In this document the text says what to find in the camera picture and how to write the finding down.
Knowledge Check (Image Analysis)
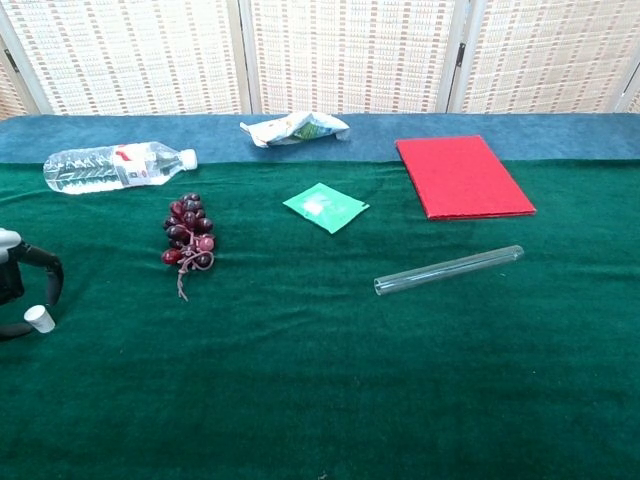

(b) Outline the green square sachet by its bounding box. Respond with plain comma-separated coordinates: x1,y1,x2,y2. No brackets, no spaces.
282,182,371,235

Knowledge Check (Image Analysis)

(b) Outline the white crumpled snack bag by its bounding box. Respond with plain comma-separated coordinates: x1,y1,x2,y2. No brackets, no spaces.
239,111,351,149

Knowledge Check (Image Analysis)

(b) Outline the clear plastic water bottle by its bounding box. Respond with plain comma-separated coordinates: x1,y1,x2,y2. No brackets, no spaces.
43,141,199,195

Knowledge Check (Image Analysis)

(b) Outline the clear glass test tube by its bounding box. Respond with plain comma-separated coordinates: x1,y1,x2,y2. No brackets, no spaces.
373,244,525,297

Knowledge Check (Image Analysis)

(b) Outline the red flat folder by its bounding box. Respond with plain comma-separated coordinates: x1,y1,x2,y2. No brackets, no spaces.
395,134,537,221

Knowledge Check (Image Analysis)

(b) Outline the dark red grape bunch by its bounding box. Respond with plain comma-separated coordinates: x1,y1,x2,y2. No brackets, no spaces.
160,192,217,302

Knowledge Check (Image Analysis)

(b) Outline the woven bamboo screen panel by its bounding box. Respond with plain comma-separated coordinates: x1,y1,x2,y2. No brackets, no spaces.
238,0,471,116
449,0,640,115
0,47,32,121
0,0,252,118
617,59,640,114

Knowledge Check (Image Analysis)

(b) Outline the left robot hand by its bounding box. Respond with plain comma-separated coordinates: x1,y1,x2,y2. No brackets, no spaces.
0,227,65,341

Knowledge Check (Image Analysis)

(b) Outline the blue table cover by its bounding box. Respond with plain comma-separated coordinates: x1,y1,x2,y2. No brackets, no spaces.
0,112,640,166

